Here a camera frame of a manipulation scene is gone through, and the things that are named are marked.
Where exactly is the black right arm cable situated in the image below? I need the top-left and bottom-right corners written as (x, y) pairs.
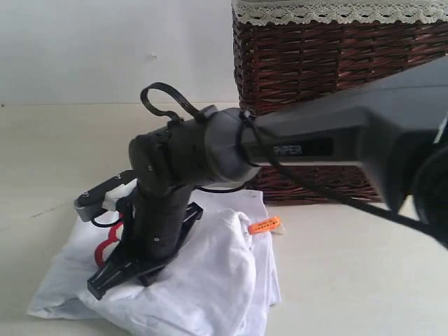
top-left (139, 81), bottom-right (448, 249)

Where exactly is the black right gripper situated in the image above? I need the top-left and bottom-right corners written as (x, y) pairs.
top-left (87, 188), bottom-right (203, 300)

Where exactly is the orange hang tag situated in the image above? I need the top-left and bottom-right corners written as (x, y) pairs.
top-left (248, 216), bottom-right (285, 235)

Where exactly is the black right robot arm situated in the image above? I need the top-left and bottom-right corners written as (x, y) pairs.
top-left (76, 58), bottom-right (447, 299)

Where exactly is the white t-shirt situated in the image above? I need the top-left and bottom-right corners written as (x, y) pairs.
top-left (27, 190), bottom-right (281, 335)

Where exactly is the dark brown wicker basket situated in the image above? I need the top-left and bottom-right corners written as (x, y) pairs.
top-left (233, 19), bottom-right (447, 213)

